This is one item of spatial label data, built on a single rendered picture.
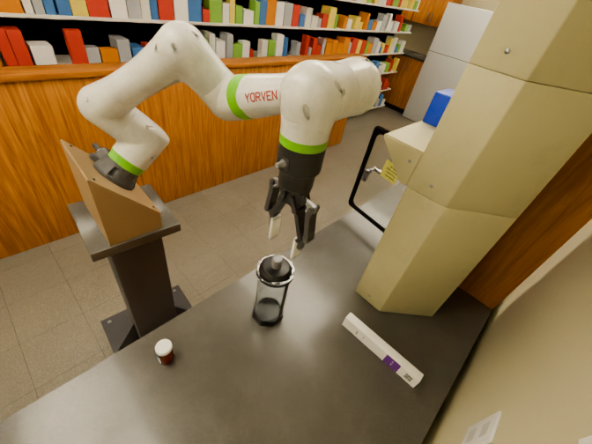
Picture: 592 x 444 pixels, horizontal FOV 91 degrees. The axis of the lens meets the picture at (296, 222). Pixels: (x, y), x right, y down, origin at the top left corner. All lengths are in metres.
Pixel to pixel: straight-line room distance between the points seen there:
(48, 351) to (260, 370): 1.52
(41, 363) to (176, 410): 1.39
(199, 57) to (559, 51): 0.73
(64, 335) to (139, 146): 1.38
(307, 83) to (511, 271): 1.01
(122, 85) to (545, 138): 1.04
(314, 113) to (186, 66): 0.44
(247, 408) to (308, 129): 0.69
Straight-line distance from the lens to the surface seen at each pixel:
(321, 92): 0.49
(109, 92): 1.06
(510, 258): 1.26
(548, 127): 0.80
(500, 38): 0.74
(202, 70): 0.86
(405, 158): 0.82
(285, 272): 0.80
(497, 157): 0.78
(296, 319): 1.01
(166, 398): 0.91
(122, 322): 2.15
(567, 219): 1.17
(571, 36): 0.74
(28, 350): 2.28
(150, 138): 1.17
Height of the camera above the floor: 1.79
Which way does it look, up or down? 40 degrees down
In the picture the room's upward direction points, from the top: 12 degrees clockwise
